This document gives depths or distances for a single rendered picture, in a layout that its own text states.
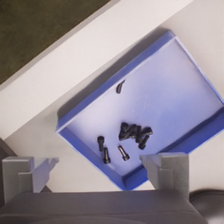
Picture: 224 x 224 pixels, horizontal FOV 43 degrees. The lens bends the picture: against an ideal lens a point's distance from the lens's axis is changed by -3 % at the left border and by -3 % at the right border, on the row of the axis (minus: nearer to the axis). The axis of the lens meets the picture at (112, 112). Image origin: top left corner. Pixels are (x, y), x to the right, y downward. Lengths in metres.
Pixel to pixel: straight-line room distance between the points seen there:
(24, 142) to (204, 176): 0.19
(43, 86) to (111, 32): 0.08
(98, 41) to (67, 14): 0.93
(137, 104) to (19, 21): 0.99
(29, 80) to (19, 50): 0.98
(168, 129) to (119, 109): 0.05
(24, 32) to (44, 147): 0.95
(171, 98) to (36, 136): 0.13
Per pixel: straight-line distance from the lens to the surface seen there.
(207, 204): 0.33
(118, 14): 0.24
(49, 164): 0.16
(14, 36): 1.23
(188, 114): 0.28
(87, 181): 0.32
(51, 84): 0.26
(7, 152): 0.30
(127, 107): 0.27
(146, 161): 0.16
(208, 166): 0.33
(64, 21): 1.18
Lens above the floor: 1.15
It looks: 62 degrees down
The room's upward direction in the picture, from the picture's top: 176 degrees clockwise
